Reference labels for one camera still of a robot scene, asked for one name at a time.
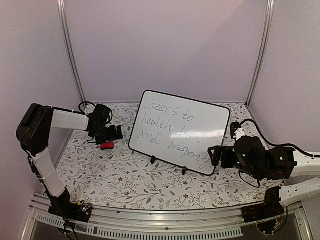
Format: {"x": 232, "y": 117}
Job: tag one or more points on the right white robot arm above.
{"x": 249, "y": 156}

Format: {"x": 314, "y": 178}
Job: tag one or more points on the red whiteboard eraser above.
{"x": 107, "y": 146}

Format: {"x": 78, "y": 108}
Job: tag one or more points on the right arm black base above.
{"x": 268, "y": 215}

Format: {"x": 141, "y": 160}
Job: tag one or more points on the white whiteboard black frame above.
{"x": 178, "y": 130}

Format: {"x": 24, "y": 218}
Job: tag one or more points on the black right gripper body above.
{"x": 227, "y": 163}

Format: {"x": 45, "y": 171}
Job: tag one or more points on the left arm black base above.
{"x": 63, "y": 207}

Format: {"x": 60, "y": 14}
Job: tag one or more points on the aluminium front rail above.
{"x": 124, "y": 224}

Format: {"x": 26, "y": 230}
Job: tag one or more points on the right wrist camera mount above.
{"x": 236, "y": 130}

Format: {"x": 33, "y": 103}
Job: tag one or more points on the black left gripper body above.
{"x": 104, "y": 134}

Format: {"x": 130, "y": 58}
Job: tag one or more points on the black whiteboard stand foot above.
{"x": 153, "y": 160}

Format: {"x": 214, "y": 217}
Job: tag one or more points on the left aluminium frame post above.
{"x": 61, "y": 6}

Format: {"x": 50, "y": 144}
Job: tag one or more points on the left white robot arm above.
{"x": 33, "y": 134}

